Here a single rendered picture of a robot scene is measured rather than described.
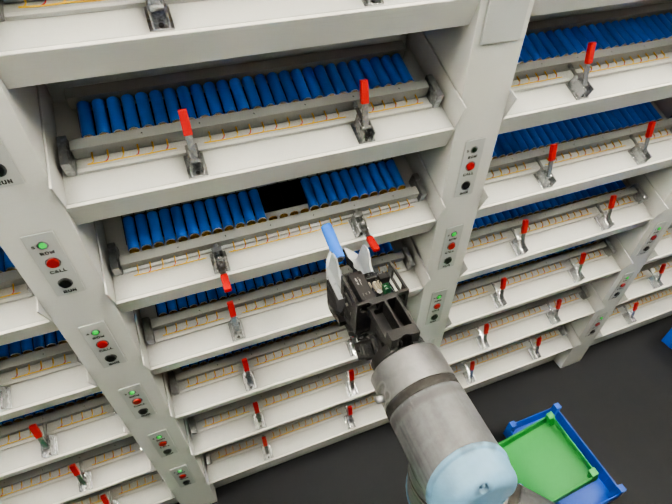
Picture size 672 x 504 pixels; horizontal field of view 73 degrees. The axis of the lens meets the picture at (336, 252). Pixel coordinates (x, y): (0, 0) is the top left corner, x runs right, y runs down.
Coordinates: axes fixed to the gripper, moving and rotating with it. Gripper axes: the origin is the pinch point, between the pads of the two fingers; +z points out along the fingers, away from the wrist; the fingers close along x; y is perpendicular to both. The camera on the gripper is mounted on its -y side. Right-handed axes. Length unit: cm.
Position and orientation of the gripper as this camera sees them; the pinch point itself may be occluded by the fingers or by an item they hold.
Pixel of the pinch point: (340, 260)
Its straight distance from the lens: 69.3
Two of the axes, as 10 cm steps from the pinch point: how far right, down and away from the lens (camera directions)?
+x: -9.3, 2.5, -2.6
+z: -3.6, -6.7, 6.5
